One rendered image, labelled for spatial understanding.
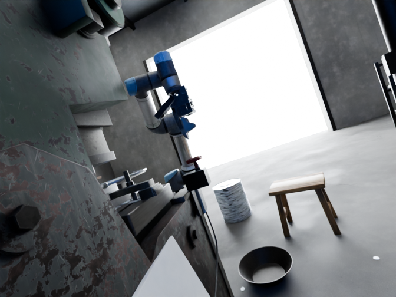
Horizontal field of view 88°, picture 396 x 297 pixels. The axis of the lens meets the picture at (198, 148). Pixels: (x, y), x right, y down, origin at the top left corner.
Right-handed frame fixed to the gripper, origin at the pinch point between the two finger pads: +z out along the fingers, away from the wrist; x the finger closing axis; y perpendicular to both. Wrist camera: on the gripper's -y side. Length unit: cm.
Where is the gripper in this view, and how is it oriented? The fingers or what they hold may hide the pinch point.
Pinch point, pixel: (185, 137)
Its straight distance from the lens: 85.5
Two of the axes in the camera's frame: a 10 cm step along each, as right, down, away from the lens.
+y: 9.2, -3.3, -2.3
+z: 3.4, 9.4, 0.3
